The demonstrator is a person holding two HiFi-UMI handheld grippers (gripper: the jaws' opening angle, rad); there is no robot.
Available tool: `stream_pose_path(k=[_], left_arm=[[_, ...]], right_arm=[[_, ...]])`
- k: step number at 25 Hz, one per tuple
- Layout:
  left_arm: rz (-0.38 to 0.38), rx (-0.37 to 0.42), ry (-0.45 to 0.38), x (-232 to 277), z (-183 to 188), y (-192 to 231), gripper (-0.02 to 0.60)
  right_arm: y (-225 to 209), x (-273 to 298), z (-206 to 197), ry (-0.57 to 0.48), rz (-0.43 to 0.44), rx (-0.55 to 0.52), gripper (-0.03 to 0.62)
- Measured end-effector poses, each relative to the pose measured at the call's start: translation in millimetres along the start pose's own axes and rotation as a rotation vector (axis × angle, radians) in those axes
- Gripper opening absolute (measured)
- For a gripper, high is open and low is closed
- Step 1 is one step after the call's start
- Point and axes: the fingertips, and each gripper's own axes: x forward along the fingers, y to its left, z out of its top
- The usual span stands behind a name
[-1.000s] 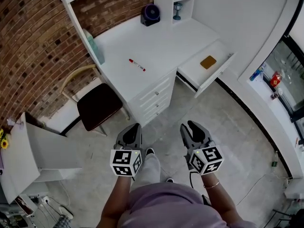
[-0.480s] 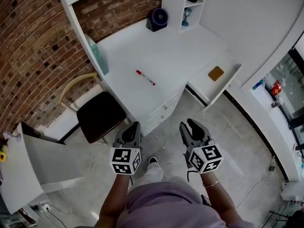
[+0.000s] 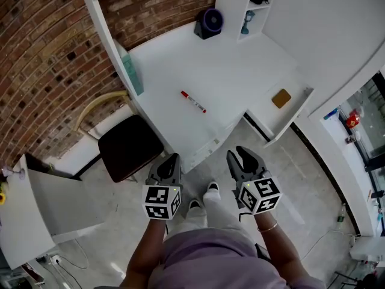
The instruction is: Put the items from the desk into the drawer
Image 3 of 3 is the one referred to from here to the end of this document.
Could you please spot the person's white trousers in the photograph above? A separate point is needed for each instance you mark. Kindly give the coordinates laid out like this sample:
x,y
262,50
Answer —
x,y
207,212

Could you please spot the pale purple vase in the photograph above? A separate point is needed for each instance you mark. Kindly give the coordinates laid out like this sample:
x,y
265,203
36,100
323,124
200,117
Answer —
x,y
21,173

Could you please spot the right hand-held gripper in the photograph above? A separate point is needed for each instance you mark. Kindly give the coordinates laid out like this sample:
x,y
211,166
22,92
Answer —
x,y
260,194

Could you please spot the person's right white shoe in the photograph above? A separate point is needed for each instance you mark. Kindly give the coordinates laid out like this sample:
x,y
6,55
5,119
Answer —
x,y
213,188

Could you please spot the white side table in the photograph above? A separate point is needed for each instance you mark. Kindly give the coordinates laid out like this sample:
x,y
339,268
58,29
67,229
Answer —
x,y
45,209

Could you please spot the white shelf unit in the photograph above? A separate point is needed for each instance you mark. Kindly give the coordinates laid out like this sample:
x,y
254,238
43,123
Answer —
x,y
231,11

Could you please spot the red packet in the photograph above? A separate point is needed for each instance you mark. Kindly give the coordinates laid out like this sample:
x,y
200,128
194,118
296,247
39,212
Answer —
x,y
352,121

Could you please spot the person's left forearm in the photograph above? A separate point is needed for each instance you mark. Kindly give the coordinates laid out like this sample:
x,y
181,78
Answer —
x,y
145,254

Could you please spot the teal box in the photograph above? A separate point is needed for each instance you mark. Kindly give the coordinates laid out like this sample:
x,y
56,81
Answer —
x,y
133,74

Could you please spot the person's left white shoe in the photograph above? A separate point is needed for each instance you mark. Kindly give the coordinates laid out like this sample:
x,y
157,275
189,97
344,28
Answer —
x,y
194,204

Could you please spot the teal lantern figure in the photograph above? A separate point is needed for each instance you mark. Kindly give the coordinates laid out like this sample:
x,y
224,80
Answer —
x,y
247,23

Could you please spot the green bottle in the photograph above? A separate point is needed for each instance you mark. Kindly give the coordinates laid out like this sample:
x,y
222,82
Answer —
x,y
341,214

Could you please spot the white counter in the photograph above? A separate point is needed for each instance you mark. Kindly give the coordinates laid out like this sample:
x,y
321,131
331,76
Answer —
x,y
349,167

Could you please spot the red and white marker pen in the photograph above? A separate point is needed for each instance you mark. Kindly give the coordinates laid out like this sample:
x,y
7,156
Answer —
x,y
193,101

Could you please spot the person's right forearm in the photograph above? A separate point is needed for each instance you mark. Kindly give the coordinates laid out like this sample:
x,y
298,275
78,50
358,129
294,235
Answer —
x,y
276,245

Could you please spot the white power strip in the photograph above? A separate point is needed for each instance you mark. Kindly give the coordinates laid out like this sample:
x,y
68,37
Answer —
x,y
56,260

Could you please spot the white desk drawer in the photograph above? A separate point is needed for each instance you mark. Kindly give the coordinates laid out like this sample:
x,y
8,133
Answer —
x,y
281,122

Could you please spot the brown square pad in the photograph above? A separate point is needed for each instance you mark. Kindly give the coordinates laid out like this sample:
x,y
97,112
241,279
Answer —
x,y
281,98

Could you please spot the purple and black desk fan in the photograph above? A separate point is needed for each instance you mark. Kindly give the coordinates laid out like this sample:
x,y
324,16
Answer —
x,y
210,23

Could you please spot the person's purple shirt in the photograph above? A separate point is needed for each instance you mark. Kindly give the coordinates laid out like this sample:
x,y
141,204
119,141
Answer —
x,y
210,263

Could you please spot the person's white shoe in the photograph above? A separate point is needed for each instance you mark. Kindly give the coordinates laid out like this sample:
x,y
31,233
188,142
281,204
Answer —
x,y
194,204
213,188

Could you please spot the blue object on counter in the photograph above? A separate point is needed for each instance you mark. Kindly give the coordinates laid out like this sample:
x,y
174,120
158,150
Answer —
x,y
330,114

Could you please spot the white desk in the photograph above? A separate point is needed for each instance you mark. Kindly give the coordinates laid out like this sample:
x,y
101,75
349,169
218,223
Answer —
x,y
210,71

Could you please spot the yellow sunflower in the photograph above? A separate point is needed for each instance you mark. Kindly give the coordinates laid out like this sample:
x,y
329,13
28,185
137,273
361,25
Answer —
x,y
2,198

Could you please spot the black seat wooden chair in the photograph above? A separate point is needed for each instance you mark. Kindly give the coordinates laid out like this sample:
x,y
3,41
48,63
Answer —
x,y
129,146

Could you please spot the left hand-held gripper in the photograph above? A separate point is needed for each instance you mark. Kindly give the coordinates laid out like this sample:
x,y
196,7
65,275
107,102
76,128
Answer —
x,y
161,199

